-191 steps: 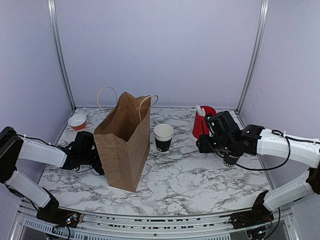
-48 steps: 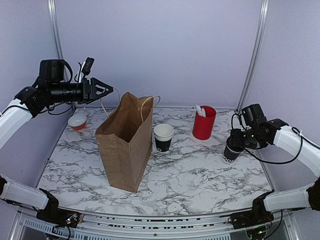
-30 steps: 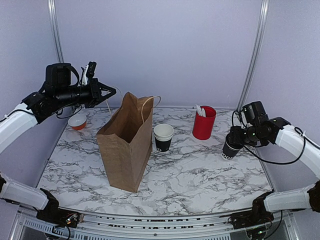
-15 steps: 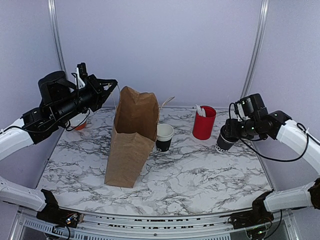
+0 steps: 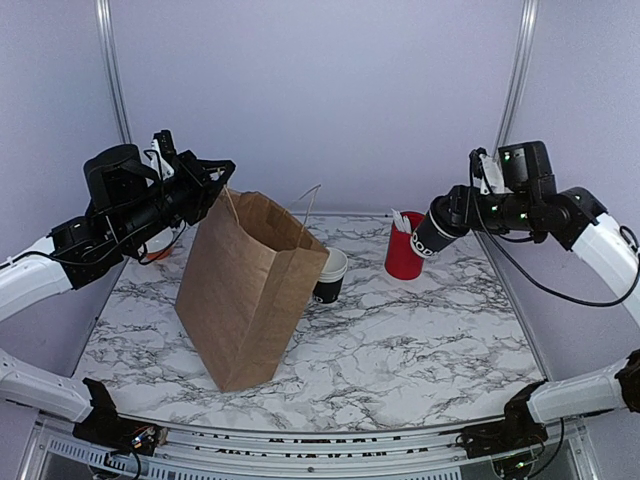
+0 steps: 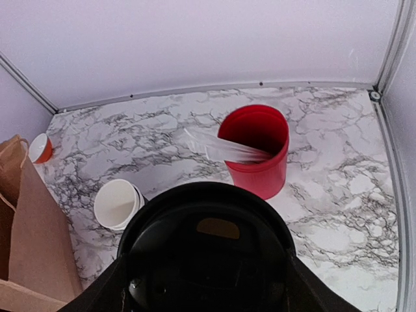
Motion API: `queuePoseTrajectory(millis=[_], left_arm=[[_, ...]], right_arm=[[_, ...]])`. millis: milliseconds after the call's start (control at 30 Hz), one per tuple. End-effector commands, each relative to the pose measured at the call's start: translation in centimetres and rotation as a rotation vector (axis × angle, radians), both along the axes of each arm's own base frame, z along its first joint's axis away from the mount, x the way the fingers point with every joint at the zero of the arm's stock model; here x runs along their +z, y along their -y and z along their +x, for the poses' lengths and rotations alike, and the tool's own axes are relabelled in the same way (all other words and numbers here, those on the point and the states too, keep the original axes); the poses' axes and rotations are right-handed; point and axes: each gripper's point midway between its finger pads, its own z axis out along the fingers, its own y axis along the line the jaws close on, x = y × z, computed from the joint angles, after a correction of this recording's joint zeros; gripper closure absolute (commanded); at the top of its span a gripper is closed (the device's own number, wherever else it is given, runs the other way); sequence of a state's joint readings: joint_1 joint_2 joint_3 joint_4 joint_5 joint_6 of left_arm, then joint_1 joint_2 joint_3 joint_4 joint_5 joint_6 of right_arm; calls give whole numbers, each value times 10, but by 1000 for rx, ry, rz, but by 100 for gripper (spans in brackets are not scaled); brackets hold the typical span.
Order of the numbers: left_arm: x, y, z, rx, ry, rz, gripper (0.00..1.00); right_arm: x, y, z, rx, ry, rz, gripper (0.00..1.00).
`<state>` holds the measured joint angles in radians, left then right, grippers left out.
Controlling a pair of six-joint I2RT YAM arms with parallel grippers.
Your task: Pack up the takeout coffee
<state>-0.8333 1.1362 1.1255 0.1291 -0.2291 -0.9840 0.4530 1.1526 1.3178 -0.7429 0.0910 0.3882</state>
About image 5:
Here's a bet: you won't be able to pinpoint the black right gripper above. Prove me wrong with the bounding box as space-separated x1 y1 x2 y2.
437 185 537 235

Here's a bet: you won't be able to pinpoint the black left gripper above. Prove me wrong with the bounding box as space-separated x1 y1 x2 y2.
117 148 236 250

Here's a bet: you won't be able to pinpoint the black paper coffee cup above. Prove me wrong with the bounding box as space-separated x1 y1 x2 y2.
410 206 470 258

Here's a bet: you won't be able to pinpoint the brown paper bag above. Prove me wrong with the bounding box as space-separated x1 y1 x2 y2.
175 191 329 392

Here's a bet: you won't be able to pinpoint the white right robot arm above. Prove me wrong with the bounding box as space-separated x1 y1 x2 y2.
434 186 639 448

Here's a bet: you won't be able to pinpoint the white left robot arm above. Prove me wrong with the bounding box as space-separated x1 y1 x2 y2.
1 144 235 445

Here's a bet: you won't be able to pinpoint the orange white bowl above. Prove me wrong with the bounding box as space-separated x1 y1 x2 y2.
143 228 174 260

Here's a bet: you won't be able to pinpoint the white wrapped stirrers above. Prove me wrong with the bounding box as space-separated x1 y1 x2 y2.
391 209 412 234

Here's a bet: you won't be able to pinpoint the red plastic cup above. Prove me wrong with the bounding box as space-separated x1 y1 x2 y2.
384 223 424 281

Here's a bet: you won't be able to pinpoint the stacked black paper cups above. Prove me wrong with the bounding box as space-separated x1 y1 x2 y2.
312 247 348 304

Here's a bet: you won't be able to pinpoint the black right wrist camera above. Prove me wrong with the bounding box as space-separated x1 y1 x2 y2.
469 140 557 199

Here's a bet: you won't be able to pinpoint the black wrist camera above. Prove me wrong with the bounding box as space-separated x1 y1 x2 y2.
469 140 557 199
83 130 177 213

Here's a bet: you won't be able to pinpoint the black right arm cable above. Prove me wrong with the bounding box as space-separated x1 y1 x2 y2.
467 147 640 307

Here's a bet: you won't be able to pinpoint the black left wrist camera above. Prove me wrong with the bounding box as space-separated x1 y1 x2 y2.
83 130 177 213

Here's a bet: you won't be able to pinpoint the right aluminium frame post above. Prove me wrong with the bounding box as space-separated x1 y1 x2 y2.
471 0 540 226

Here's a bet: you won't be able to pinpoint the aluminium frame post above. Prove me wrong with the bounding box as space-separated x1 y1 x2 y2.
471 0 540 226
94 0 153 221

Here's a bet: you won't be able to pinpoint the left aluminium frame post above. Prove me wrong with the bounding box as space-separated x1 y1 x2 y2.
94 0 153 221

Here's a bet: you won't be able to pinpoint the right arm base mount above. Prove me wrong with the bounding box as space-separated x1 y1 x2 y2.
455 419 548 459

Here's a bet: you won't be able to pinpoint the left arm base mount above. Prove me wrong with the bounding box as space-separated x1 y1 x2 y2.
72 414 168 456

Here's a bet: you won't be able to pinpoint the aluminium front rail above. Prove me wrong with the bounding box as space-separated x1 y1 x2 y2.
18 414 599 479

